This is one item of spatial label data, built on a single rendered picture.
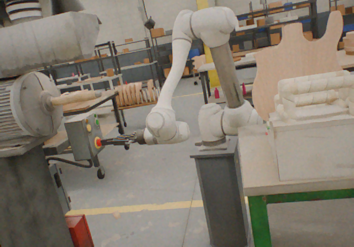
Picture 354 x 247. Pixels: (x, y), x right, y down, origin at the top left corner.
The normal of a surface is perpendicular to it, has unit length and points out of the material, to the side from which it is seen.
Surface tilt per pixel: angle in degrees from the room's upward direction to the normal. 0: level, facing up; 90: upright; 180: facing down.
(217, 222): 90
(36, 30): 90
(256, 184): 0
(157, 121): 67
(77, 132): 90
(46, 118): 97
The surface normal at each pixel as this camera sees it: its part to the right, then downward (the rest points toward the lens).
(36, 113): 0.94, -0.07
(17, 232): -0.17, 0.27
